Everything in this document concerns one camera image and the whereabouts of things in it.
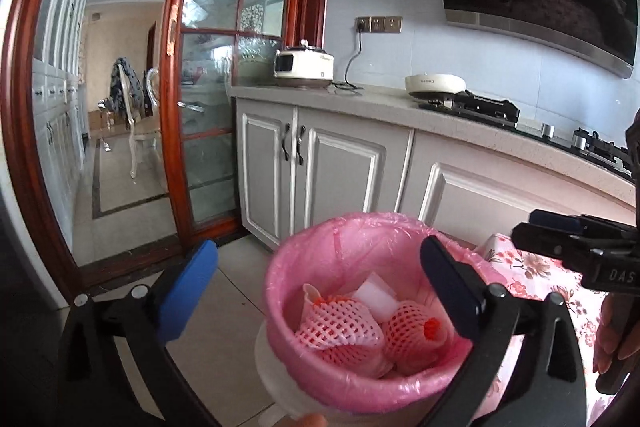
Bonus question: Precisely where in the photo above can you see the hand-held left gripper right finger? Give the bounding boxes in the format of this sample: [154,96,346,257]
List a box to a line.
[420,236,588,427]

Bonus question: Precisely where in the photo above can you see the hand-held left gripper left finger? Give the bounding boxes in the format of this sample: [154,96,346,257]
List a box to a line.
[52,239,221,427]

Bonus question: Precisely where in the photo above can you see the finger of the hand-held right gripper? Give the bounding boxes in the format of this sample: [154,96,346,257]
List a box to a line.
[512,222,601,270]
[530,208,640,240]

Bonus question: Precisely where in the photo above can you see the pink foam fruit net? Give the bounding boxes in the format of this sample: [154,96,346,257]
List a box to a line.
[384,299,453,365]
[295,294,386,350]

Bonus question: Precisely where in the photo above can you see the white foam block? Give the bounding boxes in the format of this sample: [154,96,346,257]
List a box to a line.
[350,272,396,323]

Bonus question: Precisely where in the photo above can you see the trash bin with pink bag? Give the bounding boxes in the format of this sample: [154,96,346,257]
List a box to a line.
[255,212,496,427]

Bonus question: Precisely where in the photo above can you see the person's right hand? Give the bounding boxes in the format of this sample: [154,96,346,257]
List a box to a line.
[594,294,626,375]

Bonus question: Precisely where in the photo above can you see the pink floral tablecloth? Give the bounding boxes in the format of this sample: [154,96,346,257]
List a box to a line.
[472,232,608,427]

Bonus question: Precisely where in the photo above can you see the black gas stove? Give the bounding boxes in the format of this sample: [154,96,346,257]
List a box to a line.
[419,89,633,178]

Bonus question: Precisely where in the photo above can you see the white lower cabinets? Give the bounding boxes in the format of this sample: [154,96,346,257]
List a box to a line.
[235,99,640,253]

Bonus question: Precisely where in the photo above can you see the cream electric pan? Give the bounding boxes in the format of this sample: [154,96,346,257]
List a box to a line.
[405,73,467,99]

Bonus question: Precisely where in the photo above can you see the glass sliding door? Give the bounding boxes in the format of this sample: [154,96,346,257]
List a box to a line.
[160,0,296,238]

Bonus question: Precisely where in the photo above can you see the clothes on chair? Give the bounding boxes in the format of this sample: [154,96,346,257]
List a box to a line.
[107,57,146,128]

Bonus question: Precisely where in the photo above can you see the white hallway cabinets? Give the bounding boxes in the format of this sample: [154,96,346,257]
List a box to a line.
[30,0,93,248]

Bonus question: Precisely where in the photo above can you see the white rice cooker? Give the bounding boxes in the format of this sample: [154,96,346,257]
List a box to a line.
[273,42,335,88]

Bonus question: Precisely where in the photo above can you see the wooden door frame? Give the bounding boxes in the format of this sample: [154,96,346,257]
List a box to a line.
[0,0,329,295]

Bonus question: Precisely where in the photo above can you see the black power cable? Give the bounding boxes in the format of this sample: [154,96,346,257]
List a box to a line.
[327,29,366,96]

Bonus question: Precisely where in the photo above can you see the wide wall socket panel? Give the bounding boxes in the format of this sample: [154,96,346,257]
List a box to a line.
[356,15,403,34]

